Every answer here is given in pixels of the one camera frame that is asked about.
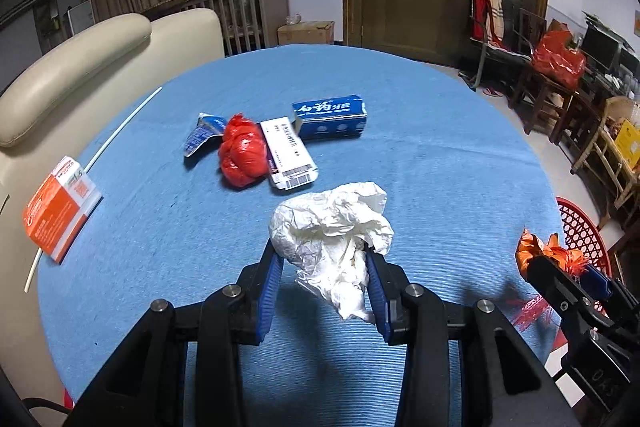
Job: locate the blue toothpaste box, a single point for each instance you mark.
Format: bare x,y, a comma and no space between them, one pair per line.
330,117

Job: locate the orange wrapper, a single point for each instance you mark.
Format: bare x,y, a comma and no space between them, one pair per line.
530,252

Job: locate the large red plastic bag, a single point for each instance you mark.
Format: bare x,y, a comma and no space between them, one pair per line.
557,59

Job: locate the grey metal chair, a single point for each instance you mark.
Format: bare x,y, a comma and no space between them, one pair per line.
500,54

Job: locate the wooden crib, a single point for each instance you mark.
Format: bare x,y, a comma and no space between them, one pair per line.
240,17

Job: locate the white panel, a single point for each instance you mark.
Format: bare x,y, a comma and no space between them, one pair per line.
81,19

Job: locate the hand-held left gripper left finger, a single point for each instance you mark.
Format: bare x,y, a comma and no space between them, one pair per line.
270,292

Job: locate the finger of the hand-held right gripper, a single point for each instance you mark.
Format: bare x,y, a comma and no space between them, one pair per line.
597,284
565,297

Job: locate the blue foil wrapper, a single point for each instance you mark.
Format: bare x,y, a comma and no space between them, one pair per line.
200,137

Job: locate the black computer monitor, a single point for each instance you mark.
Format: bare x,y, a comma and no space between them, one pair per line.
600,47

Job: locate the white tissue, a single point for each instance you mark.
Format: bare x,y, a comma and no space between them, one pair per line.
325,227

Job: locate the slipper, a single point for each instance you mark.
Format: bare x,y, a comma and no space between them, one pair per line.
491,92

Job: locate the blue tablecloth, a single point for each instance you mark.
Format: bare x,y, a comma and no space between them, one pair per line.
425,182

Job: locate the red garment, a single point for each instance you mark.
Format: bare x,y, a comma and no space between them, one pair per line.
481,14

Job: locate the dark wooden stool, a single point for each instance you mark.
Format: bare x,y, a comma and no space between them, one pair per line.
542,92

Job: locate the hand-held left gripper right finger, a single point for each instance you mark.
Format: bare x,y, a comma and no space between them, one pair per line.
381,307

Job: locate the cardboard box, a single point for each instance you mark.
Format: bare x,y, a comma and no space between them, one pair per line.
305,33

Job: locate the beige striped garment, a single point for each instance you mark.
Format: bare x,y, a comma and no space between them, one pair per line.
497,17

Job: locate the white barcode box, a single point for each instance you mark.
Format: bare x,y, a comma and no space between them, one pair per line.
290,157

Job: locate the yellow box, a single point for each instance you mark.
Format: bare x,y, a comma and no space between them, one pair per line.
627,144

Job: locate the orange white tissue pack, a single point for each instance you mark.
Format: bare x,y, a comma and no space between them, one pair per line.
55,212

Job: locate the red plastic mesh basket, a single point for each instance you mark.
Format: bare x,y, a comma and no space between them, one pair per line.
580,222

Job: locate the beige leather chair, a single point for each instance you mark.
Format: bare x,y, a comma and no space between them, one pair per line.
75,67

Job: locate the dark wooden chair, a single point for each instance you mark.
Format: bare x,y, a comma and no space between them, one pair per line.
532,24

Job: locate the thin white plastic stick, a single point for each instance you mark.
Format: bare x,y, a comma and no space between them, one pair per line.
125,127

